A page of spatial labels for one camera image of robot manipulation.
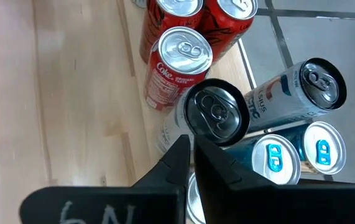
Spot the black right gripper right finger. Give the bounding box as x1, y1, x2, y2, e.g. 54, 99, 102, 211
193, 134, 355, 224

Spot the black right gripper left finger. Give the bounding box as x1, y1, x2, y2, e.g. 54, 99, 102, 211
19, 134, 191, 224

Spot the blue silver Red Bull can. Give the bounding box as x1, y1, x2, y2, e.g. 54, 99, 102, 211
275, 121, 348, 175
185, 172, 208, 224
226, 133, 302, 186

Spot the silver Celsius energy drink can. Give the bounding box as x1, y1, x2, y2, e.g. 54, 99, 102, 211
156, 78, 251, 154
244, 57, 348, 132

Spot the red Coca-Cola can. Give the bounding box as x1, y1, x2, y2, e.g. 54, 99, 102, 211
200, 0, 259, 63
144, 26, 214, 112

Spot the red Coke Zero Sugar can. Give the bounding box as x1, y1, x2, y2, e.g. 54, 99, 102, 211
139, 0, 205, 65

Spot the wooden shelf board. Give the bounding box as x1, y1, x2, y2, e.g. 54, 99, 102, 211
116, 0, 256, 187

